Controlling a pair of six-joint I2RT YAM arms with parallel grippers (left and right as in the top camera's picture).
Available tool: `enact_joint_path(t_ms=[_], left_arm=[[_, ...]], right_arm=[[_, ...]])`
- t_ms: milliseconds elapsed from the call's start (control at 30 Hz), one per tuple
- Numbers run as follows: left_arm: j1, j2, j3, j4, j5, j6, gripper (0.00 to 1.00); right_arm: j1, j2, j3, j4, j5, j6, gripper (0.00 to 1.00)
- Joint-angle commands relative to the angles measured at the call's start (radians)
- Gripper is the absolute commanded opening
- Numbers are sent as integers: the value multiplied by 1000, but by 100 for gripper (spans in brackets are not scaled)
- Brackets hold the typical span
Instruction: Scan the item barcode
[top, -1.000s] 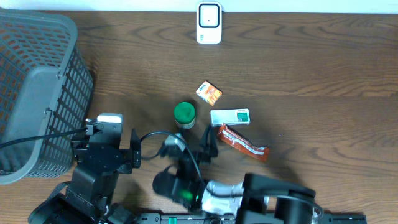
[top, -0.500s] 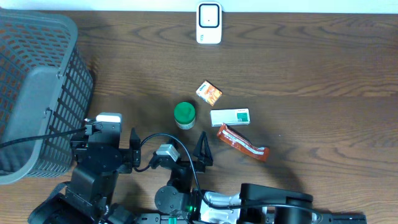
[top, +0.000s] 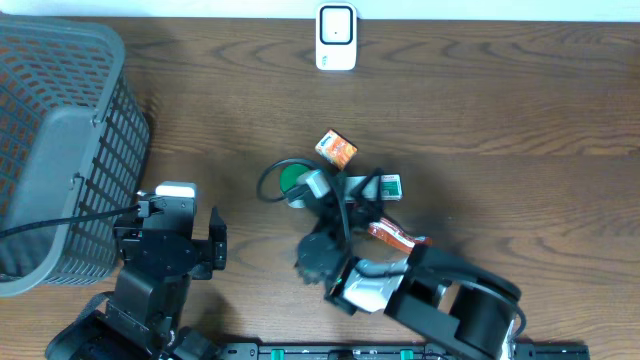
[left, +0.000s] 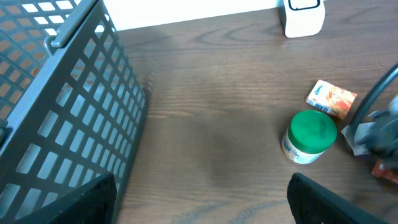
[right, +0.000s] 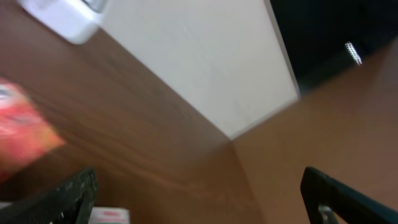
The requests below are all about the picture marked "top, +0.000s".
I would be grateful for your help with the green lidded jar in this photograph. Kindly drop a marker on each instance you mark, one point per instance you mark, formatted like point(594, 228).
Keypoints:
point(289, 182)

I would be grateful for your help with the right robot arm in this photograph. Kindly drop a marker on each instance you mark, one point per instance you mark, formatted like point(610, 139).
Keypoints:
point(468, 311)

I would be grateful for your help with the grey plastic basket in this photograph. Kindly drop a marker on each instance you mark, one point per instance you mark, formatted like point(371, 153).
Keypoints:
point(73, 148)

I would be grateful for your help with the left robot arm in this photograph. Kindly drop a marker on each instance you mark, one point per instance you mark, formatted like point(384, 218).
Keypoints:
point(140, 318)

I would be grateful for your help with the white green box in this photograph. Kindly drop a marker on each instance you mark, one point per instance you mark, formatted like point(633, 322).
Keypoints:
point(390, 186)

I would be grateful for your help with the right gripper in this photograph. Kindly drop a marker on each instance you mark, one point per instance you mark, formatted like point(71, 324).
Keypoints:
point(360, 220)

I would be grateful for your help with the white barcode scanner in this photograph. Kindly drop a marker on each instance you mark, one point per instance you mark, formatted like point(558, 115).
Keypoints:
point(336, 36)

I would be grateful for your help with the small orange box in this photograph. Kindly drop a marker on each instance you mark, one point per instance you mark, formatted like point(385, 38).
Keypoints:
point(336, 149)

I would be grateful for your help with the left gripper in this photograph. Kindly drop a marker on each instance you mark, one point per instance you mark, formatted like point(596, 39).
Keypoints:
point(216, 247)

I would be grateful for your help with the orange snack bar wrapper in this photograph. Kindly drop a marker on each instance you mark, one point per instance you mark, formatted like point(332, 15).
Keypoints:
point(395, 236)

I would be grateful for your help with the black mounting rail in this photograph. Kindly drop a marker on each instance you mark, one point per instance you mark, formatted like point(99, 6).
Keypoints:
point(428, 351)

